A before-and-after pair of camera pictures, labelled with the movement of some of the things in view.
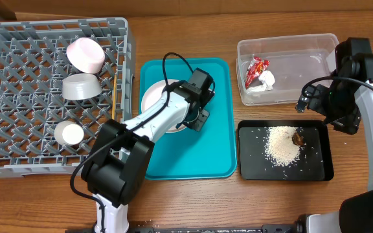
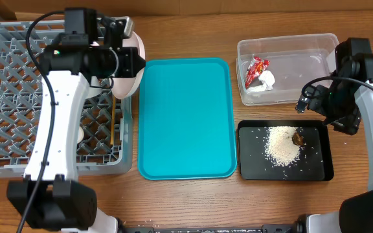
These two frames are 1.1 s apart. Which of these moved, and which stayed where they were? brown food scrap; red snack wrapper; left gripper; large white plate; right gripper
Moved: left gripper; large white plate
Stayed: red snack wrapper; brown food scrap; right gripper
